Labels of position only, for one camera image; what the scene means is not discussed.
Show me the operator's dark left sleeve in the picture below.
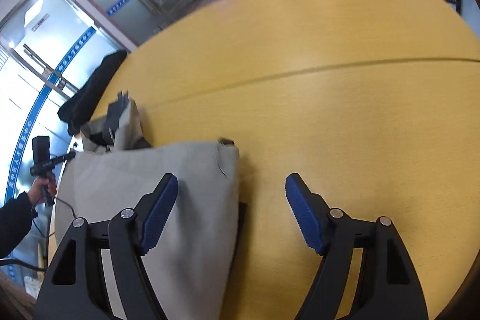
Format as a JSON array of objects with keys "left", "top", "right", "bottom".
[{"left": 0, "top": 193, "right": 38, "bottom": 258}]

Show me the black cable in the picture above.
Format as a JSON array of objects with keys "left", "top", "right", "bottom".
[{"left": 0, "top": 196, "right": 78, "bottom": 272}]

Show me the beige and black jacket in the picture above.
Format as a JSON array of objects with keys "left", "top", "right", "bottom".
[{"left": 35, "top": 93, "right": 239, "bottom": 319}]

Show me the black folded garment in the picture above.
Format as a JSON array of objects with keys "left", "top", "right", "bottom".
[{"left": 58, "top": 50, "right": 128, "bottom": 136}]

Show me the operator's left hand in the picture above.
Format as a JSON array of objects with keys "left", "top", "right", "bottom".
[{"left": 27, "top": 174, "right": 57, "bottom": 205}]

